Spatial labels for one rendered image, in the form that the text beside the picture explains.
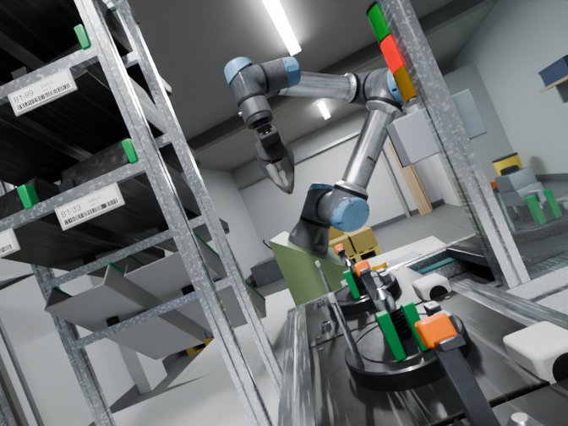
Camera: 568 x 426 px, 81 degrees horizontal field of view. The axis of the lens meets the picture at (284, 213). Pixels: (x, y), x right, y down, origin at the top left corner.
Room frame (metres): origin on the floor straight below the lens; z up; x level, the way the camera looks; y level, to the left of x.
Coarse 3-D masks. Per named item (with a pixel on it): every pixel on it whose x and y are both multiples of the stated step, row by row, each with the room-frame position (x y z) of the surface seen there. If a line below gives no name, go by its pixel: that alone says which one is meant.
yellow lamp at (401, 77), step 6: (402, 66) 0.49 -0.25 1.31; (396, 72) 0.50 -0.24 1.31; (402, 72) 0.49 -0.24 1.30; (396, 78) 0.50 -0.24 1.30; (402, 78) 0.49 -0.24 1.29; (408, 78) 0.49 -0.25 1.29; (396, 84) 0.51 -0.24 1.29; (402, 84) 0.50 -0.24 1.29; (408, 84) 0.49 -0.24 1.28; (402, 90) 0.50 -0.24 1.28; (408, 90) 0.49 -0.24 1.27; (402, 96) 0.51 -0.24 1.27; (408, 96) 0.50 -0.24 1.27; (414, 96) 0.49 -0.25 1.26
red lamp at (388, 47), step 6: (390, 36) 0.49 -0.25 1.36; (384, 42) 0.50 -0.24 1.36; (390, 42) 0.49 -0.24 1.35; (384, 48) 0.50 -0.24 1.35; (390, 48) 0.49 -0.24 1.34; (384, 54) 0.51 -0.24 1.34; (390, 54) 0.50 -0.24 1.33; (396, 54) 0.49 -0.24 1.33; (390, 60) 0.50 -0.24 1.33; (396, 60) 0.49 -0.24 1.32; (390, 66) 0.50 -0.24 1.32; (396, 66) 0.49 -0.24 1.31
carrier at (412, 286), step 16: (320, 272) 0.60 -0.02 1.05; (352, 272) 0.63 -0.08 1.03; (384, 272) 0.62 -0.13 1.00; (400, 272) 0.70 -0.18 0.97; (416, 272) 0.66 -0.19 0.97; (352, 288) 0.59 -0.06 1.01; (384, 288) 0.58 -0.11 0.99; (400, 288) 0.61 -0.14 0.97; (416, 288) 0.54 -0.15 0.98; (432, 288) 0.51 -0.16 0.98; (448, 288) 0.51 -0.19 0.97; (352, 304) 0.57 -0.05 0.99; (368, 304) 0.57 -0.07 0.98; (416, 304) 0.51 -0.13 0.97; (320, 320) 0.61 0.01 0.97; (336, 320) 0.58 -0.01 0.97; (352, 320) 0.55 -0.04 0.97; (368, 320) 0.53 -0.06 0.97; (320, 336) 0.54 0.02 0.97; (336, 336) 0.52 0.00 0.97
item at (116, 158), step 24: (120, 144) 0.49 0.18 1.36; (72, 168) 0.51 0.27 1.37; (96, 168) 0.49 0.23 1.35; (168, 168) 0.56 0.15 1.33; (144, 192) 0.50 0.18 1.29; (192, 192) 0.61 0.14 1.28; (96, 216) 0.52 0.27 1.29; (120, 216) 0.54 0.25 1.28; (144, 216) 0.56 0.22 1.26; (192, 216) 0.60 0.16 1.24; (168, 240) 0.66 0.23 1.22
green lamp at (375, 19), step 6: (372, 12) 0.50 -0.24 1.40; (378, 12) 0.49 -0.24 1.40; (372, 18) 0.50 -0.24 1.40; (378, 18) 0.49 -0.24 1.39; (372, 24) 0.51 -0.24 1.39; (378, 24) 0.49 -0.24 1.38; (384, 24) 0.49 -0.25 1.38; (378, 30) 0.50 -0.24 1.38; (384, 30) 0.49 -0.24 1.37; (378, 36) 0.50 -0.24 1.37; (384, 36) 0.49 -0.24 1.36
